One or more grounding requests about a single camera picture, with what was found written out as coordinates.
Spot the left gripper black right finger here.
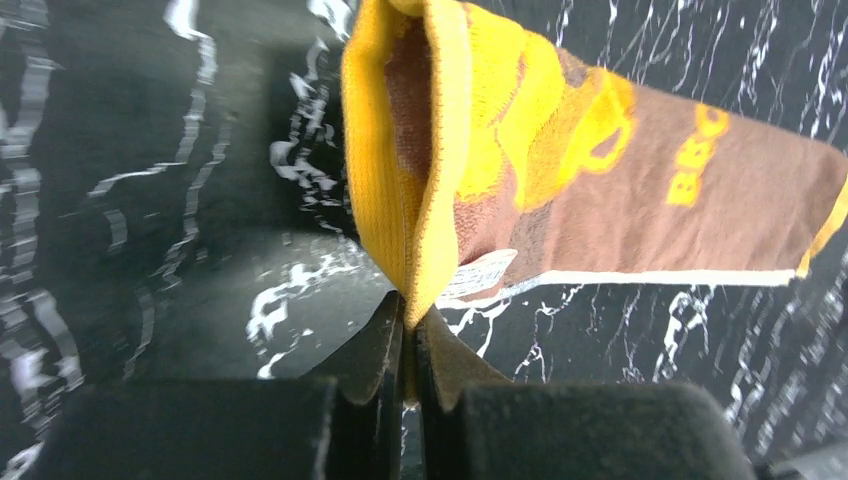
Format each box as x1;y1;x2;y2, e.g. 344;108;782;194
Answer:
415;310;755;479

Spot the brown and yellow cloth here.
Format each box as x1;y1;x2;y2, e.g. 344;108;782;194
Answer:
340;0;848;405

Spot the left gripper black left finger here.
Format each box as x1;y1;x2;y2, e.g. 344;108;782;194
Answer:
28;291;404;479

